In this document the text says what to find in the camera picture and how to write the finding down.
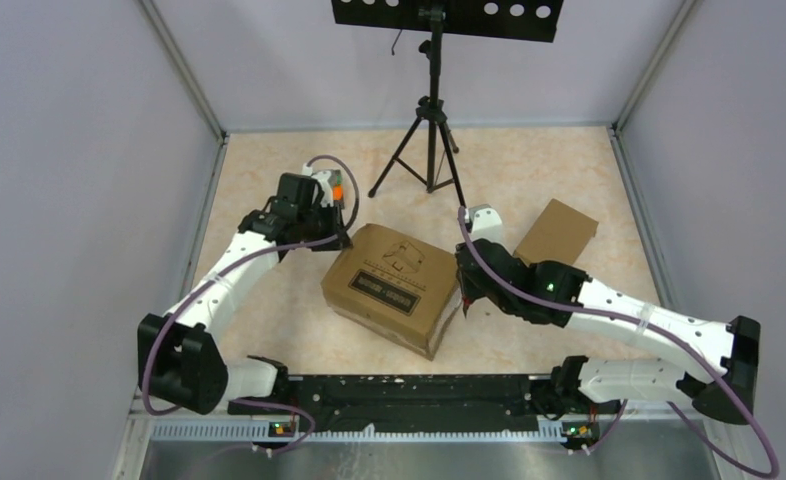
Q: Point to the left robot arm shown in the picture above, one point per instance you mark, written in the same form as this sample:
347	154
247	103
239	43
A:
179	360

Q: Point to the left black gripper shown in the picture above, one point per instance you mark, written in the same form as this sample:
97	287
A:
335	227

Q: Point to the black tripod stand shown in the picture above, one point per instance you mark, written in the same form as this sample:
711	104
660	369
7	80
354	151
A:
430	110

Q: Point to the large cardboard box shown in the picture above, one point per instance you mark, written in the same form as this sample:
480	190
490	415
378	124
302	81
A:
395	285

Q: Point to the black perforated plate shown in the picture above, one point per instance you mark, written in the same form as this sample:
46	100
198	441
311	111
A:
534	21

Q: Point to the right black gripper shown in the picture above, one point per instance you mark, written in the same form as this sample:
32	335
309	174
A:
469	289

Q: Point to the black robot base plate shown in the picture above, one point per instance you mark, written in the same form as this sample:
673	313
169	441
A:
467	403

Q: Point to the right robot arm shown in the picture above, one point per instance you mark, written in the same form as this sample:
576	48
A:
711	365

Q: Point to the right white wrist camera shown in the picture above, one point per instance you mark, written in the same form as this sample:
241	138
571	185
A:
484	222

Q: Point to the grey cable duct rail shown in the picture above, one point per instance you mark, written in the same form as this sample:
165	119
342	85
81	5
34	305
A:
259	431

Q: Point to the small cardboard box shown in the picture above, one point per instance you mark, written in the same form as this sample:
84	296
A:
560	233

